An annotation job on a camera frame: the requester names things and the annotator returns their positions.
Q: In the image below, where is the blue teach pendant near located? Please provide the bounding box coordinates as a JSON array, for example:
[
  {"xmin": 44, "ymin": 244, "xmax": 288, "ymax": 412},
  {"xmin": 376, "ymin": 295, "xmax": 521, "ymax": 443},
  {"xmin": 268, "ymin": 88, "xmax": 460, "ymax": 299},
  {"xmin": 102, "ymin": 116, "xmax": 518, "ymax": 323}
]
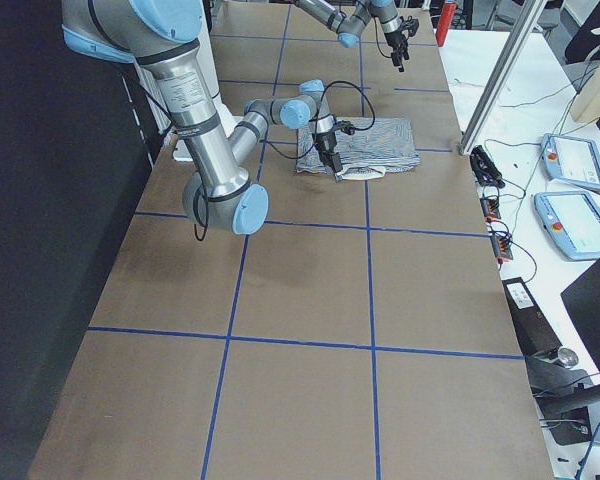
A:
[{"xmin": 533, "ymin": 190, "xmax": 600, "ymax": 261}]

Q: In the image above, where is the blue teach pendant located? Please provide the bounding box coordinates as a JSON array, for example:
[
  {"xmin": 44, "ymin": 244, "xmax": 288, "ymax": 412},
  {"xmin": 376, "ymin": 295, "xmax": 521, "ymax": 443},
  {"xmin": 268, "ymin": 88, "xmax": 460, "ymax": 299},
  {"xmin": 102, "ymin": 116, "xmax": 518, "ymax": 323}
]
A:
[
  {"xmin": 533, "ymin": 190, "xmax": 600, "ymax": 261},
  {"xmin": 541, "ymin": 134, "xmax": 600, "ymax": 192}
]

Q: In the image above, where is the black box with white label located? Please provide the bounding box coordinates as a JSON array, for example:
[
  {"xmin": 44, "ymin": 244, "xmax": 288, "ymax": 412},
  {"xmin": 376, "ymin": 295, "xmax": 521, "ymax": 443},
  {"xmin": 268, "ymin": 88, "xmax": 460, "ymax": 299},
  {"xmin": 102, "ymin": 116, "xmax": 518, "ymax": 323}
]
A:
[{"xmin": 502, "ymin": 277, "xmax": 561, "ymax": 356}]

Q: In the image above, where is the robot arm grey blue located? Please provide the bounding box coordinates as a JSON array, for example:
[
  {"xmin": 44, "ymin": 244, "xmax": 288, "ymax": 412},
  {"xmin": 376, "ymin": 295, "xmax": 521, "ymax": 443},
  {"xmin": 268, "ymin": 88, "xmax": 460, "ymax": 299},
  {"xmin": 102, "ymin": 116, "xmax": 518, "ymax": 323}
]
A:
[
  {"xmin": 291, "ymin": 0, "xmax": 419, "ymax": 72},
  {"xmin": 62, "ymin": 1, "xmax": 353, "ymax": 240}
]

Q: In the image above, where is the blue teach pendant far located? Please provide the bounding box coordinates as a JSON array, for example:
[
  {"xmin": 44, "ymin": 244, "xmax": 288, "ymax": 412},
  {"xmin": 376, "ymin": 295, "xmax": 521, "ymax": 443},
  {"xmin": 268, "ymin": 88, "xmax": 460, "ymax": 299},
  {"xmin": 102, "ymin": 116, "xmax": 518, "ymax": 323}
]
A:
[{"xmin": 541, "ymin": 134, "xmax": 600, "ymax": 192}]

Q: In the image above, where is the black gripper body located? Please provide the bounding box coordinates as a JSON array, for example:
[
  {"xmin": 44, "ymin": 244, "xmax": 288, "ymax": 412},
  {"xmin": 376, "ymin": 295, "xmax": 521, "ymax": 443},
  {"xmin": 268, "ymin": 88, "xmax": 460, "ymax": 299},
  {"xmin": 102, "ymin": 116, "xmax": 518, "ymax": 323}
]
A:
[
  {"xmin": 312, "ymin": 117, "xmax": 355, "ymax": 156},
  {"xmin": 382, "ymin": 15, "xmax": 419, "ymax": 56}
]

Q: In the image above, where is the red cylinder tube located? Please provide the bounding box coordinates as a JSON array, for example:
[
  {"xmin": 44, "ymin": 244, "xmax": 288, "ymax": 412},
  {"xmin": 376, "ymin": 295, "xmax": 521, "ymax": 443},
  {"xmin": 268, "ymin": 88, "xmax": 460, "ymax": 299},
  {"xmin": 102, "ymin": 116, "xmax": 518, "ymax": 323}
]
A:
[{"xmin": 435, "ymin": 0, "xmax": 457, "ymax": 47}]

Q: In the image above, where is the striped polo shirt white collar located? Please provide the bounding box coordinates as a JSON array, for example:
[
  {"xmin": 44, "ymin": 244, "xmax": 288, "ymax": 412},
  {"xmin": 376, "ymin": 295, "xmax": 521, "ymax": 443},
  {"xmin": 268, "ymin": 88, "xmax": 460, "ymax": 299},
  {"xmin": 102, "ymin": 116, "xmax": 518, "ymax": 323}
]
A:
[{"xmin": 294, "ymin": 116, "xmax": 422, "ymax": 183}]

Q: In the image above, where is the aluminium frame post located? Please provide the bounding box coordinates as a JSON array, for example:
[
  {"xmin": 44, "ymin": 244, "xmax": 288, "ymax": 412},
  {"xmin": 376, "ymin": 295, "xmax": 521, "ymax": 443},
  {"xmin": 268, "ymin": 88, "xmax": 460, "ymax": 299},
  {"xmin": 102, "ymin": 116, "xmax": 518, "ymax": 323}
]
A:
[{"xmin": 459, "ymin": 0, "xmax": 547, "ymax": 155}]

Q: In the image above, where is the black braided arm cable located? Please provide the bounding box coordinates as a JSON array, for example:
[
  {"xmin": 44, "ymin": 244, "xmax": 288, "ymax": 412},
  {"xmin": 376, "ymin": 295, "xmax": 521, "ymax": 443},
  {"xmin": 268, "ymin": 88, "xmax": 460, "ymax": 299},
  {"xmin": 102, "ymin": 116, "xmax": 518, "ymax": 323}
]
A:
[{"xmin": 192, "ymin": 79, "xmax": 379, "ymax": 243}]

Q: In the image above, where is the black clamp tool on edge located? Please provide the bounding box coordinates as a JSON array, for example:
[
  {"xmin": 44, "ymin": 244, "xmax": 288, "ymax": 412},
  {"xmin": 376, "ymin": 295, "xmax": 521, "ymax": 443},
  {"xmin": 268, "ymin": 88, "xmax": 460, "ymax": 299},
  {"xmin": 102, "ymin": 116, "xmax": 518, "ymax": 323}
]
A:
[{"xmin": 469, "ymin": 145, "xmax": 506, "ymax": 189}]

